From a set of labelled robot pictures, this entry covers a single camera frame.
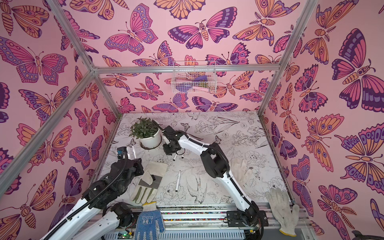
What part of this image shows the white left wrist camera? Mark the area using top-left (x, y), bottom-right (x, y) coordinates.
top-left (117, 147), bottom-right (129, 160)

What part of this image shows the white knit glove on table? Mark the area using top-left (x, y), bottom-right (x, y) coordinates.
top-left (231, 158), bottom-right (253, 186)

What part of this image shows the blue dotted glove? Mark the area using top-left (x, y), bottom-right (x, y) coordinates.
top-left (134, 202), bottom-right (165, 240)

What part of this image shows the grey white work glove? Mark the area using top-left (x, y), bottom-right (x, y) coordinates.
top-left (131, 161), bottom-right (168, 205)

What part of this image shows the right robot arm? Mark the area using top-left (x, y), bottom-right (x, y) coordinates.
top-left (152, 120), bottom-right (265, 232)

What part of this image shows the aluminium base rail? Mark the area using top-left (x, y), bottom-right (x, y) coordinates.
top-left (65, 202), bottom-right (313, 240)

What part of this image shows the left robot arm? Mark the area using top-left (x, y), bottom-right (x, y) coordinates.
top-left (42, 158), bottom-right (144, 240)

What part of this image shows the green potted plant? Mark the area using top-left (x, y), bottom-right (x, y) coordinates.
top-left (130, 118), bottom-right (159, 139)

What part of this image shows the white knit glove right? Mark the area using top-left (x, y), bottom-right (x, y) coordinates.
top-left (266, 188), bottom-right (300, 237)

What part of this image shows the white plant pot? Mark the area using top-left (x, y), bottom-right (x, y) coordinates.
top-left (139, 127), bottom-right (162, 150)

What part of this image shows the wire wall basket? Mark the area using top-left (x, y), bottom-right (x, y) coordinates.
top-left (170, 61), bottom-right (218, 94)

